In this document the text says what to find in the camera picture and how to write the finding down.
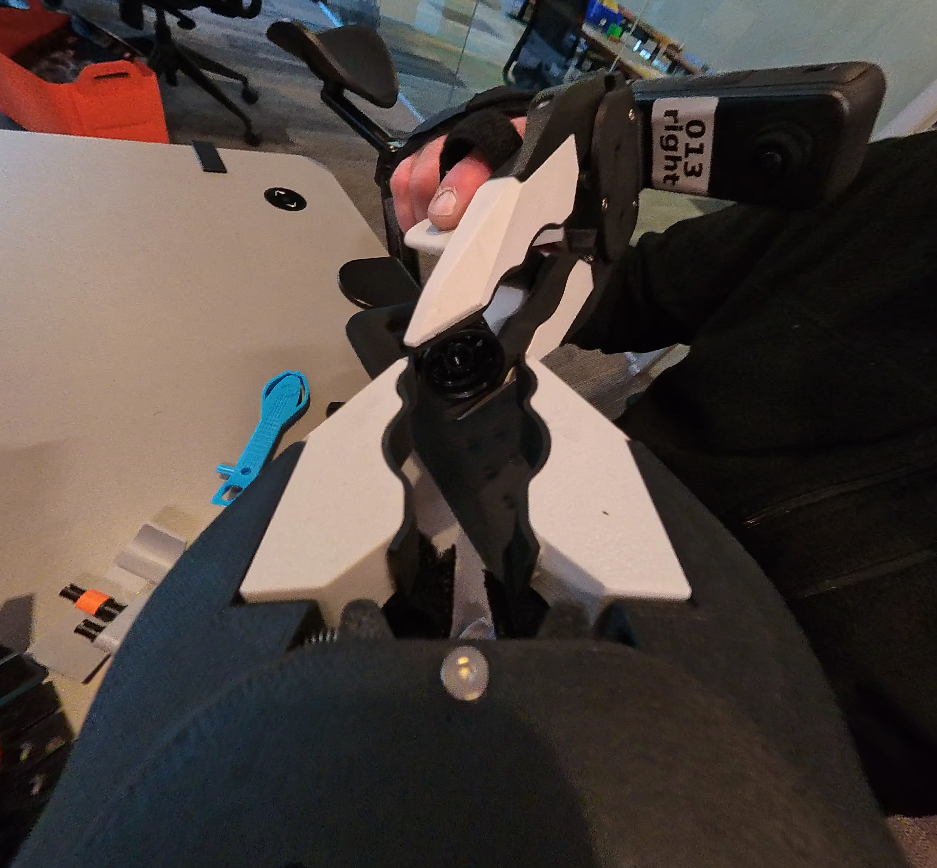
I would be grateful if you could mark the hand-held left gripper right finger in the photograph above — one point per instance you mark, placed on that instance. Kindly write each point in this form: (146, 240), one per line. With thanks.
(607, 516)

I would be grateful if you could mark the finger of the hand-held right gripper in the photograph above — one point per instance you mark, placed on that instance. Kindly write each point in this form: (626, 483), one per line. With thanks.
(476, 253)
(567, 304)

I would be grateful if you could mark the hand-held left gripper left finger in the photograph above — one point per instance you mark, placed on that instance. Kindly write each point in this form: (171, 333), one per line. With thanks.
(329, 516)

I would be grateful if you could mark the black toy wheel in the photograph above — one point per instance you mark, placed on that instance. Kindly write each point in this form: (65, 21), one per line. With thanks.
(461, 363)

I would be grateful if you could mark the person's right forearm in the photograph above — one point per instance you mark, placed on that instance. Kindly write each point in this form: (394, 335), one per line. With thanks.
(768, 275)

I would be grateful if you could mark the person's right hand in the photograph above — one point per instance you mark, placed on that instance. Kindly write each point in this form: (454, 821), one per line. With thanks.
(439, 201)

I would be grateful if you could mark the wooden work table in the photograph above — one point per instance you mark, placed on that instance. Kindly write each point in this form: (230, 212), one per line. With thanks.
(659, 51)

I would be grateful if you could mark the blue brick separator tool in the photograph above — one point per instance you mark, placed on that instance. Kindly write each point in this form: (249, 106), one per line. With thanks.
(271, 421)

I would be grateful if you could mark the blue storage bins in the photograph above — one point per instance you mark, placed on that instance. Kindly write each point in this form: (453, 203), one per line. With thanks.
(607, 15)

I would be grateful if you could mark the black perforated panel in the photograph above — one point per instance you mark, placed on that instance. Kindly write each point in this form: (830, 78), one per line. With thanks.
(476, 458)

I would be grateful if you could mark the grey panel assembly orange bushes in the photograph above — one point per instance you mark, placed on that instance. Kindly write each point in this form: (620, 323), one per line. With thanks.
(146, 553)

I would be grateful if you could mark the person's black clothed body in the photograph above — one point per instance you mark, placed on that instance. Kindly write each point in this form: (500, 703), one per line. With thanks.
(805, 516)

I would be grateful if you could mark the black desk grommet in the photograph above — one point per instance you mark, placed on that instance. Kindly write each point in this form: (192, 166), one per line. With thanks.
(285, 199)

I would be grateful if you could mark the black desk edge clip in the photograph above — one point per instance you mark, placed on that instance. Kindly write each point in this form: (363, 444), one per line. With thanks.
(210, 159)

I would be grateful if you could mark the grey orange tracked toy robot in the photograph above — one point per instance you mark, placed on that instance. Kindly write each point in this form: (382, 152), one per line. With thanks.
(29, 721)

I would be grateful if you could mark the orange storage crate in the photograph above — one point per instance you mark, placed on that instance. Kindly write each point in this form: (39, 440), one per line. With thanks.
(110, 106)

